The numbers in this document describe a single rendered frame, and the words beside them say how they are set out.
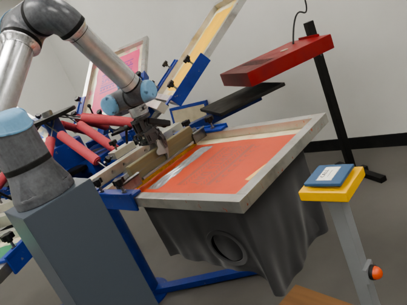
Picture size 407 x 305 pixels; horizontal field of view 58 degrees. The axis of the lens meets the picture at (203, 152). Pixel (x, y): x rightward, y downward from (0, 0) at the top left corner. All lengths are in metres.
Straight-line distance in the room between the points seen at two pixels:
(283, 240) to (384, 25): 2.10
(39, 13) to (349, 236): 1.05
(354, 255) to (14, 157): 0.91
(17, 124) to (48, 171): 0.13
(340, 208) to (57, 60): 5.43
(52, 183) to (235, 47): 2.91
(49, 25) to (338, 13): 2.37
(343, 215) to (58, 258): 0.72
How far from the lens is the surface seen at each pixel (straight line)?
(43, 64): 5.99
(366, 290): 1.21
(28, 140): 0.96
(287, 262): 1.37
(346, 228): 1.07
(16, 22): 1.26
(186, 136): 1.66
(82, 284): 1.01
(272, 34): 3.42
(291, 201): 1.35
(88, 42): 1.23
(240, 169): 1.27
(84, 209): 0.97
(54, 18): 1.20
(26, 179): 0.96
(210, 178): 1.29
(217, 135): 1.69
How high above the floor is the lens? 1.42
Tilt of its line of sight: 17 degrees down
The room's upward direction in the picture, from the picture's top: 23 degrees counter-clockwise
